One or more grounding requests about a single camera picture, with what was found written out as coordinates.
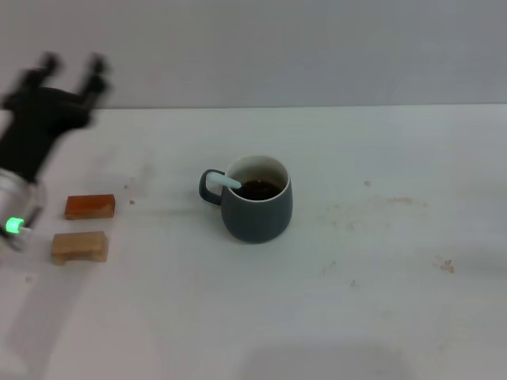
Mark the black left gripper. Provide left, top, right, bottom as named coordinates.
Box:
left=0, top=50, right=115, bottom=181

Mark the blue-handled metal spoon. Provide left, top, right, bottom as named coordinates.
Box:
left=209, top=173, right=243, bottom=190

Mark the dark grey ceramic mug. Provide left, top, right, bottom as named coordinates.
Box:
left=198, top=154, right=294, bottom=244

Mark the reddish brown wooden block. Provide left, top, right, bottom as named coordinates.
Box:
left=64, top=193, right=117, bottom=221

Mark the light wooden block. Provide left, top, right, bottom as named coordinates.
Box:
left=50, top=231, right=109, bottom=267

